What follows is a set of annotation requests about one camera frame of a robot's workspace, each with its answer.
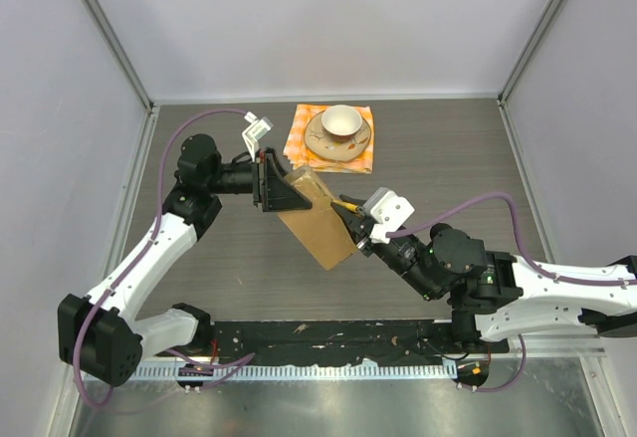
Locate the white ceramic tea cup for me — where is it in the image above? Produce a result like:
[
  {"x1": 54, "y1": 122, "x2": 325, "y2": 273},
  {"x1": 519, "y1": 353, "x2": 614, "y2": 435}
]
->
[{"x1": 320, "y1": 105, "x2": 363, "y2": 137}]

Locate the orange checkered cloth napkin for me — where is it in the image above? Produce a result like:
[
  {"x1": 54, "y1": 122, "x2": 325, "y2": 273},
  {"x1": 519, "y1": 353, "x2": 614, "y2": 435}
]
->
[{"x1": 284, "y1": 104, "x2": 375, "y2": 174}]

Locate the brown cardboard express box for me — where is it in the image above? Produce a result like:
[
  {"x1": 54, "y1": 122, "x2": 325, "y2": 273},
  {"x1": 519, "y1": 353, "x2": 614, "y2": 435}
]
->
[{"x1": 278, "y1": 166, "x2": 357, "y2": 271}]

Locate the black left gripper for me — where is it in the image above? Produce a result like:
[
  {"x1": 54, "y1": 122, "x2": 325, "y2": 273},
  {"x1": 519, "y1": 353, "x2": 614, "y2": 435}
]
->
[{"x1": 207, "y1": 147, "x2": 312, "y2": 212}]

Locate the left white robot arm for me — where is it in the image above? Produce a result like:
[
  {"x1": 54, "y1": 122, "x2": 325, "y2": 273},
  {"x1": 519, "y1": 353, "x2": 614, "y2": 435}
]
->
[{"x1": 58, "y1": 134, "x2": 313, "y2": 387}]

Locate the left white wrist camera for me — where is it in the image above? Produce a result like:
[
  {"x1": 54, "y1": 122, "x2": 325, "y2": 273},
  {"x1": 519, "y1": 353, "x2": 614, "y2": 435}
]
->
[{"x1": 242, "y1": 111, "x2": 273, "y2": 161}]

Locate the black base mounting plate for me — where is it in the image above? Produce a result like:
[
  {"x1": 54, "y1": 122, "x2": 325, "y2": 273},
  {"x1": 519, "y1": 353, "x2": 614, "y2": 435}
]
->
[{"x1": 176, "y1": 320, "x2": 510, "y2": 367}]

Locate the beige floral saucer plate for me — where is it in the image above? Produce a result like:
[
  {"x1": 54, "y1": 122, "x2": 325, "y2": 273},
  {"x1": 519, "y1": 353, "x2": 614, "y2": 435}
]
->
[{"x1": 303, "y1": 109, "x2": 373, "y2": 162}]

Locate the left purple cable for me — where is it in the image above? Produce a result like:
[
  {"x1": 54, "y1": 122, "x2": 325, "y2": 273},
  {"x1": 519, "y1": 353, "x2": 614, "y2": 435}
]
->
[{"x1": 73, "y1": 108, "x2": 258, "y2": 408}]

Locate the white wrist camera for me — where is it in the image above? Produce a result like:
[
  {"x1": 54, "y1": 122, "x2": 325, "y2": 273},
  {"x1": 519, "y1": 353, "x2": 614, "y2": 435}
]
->
[
  {"x1": 362, "y1": 187, "x2": 415, "y2": 244},
  {"x1": 242, "y1": 111, "x2": 273, "y2": 161}
]

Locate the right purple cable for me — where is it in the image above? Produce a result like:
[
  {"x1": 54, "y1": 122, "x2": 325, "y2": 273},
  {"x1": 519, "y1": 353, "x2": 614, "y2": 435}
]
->
[{"x1": 387, "y1": 191, "x2": 637, "y2": 392}]

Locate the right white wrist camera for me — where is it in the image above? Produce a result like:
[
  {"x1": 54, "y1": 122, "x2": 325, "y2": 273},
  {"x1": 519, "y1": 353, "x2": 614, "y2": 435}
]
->
[{"x1": 362, "y1": 187, "x2": 415, "y2": 244}]

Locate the purple cable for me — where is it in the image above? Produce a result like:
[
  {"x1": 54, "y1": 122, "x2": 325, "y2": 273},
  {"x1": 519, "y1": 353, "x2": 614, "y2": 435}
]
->
[
  {"x1": 387, "y1": 191, "x2": 637, "y2": 392},
  {"x1": 73, "y1": 108, "x2": 258, "y2": 408}
]

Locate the slotted grey cable duct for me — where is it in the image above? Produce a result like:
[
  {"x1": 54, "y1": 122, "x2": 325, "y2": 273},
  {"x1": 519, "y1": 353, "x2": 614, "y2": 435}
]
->
[{"x1": 126, "y1": 358, "x2": 457, "y2": 383}]

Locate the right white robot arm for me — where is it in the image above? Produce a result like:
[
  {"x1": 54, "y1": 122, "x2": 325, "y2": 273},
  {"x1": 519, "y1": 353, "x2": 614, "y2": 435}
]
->
[{"x1": 330, "y1": 189, "x2": 636, "y2": 354}]

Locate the yellow utility knife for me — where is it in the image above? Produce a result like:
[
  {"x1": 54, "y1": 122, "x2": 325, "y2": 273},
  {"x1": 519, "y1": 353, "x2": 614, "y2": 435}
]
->
[{"x1": 331, "y1": 200, "x2": 359, "y2": 213}]

